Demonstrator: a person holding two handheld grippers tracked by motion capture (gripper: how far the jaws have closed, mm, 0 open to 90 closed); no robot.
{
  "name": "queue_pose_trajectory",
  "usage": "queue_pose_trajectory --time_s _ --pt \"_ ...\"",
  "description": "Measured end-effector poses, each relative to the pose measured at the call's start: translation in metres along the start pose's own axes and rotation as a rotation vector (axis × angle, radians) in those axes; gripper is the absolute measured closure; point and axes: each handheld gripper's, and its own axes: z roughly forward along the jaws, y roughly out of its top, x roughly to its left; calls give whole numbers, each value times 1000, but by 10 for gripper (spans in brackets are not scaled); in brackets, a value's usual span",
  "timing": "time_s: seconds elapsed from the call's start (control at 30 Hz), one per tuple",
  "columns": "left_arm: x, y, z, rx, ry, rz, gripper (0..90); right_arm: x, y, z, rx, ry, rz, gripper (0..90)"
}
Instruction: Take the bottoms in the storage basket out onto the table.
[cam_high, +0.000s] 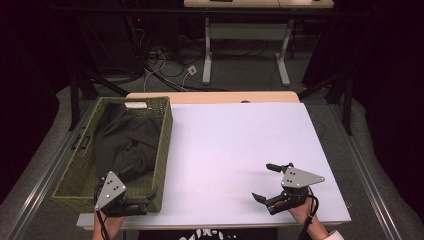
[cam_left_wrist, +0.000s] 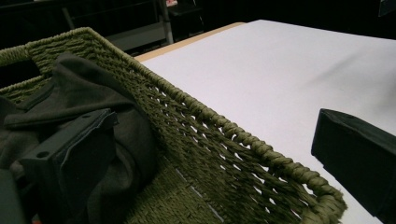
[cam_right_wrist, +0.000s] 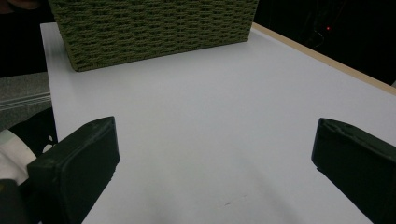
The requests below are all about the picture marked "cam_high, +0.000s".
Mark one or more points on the person's black printed shirt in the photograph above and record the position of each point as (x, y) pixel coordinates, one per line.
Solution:
(206, 235)

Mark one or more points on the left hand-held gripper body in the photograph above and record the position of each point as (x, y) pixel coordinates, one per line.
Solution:
(110, 190)

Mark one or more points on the white table mat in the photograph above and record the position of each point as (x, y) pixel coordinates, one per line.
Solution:
(226, 150)

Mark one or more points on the white plug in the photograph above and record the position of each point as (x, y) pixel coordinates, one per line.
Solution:
(192, 70)

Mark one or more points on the dark cloth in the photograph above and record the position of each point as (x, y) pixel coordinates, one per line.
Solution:
(126, 140)

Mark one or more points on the metal floor rail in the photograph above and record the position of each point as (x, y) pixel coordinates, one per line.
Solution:
(43, 186)
(370, 183)

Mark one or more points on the wooden table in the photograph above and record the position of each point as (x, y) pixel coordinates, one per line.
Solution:
(216, 97)

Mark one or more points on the person's right hand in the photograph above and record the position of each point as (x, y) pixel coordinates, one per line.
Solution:
(305, 211)

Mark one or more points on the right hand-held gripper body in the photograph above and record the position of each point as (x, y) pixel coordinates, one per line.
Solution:
(298, 178)

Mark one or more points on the person's left hand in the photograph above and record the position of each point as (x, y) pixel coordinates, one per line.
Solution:
(111, 223)

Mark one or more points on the green woven basket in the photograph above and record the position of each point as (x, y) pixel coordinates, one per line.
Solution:
(78, 180)

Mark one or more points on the black metal stand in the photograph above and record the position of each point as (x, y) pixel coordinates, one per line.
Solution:
(348, 106)
(75, 100)

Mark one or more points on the desk with white legs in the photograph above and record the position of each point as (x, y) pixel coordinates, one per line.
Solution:
(246, 31)

